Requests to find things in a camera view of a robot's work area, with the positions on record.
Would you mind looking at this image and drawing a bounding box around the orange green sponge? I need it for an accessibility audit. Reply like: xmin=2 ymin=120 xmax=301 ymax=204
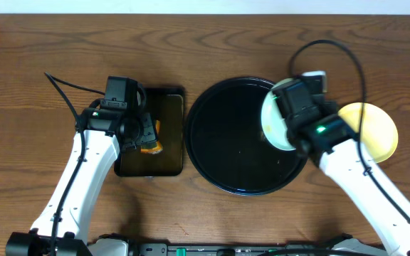
xmin=140 ymin=119 xmax=163 ymax=154

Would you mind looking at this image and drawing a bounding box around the rectangular black water tray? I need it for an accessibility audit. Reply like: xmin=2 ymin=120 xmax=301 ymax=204
xmin=114 ymin=87 xmax=184 ymax=177

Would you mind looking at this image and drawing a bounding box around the round black tray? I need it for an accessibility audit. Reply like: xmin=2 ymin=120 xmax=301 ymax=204
xmin=184 ymin=77 xmax=307 ymax=196

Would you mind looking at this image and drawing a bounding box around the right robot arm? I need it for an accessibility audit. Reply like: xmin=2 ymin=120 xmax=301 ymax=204
xmin=261 ymin=78 xmax=410 ymax=255

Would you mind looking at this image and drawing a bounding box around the yellow plate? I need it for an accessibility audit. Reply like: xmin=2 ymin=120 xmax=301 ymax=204
xmin=338 ymin=102 xmax=399 ymax=163

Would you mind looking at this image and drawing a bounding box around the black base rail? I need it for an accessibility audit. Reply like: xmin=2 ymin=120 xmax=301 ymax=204
xmin=130 ymin=242 xmax=333 ymax=256

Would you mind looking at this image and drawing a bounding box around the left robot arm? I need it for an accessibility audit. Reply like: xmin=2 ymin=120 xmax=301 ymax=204
xmin=5 ymin=107 xmax=160 ymax=255

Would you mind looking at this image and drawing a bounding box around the light blue plate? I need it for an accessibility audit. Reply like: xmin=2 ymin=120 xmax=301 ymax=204
xmin=261 ymin=90 xmax=295 ymax=151

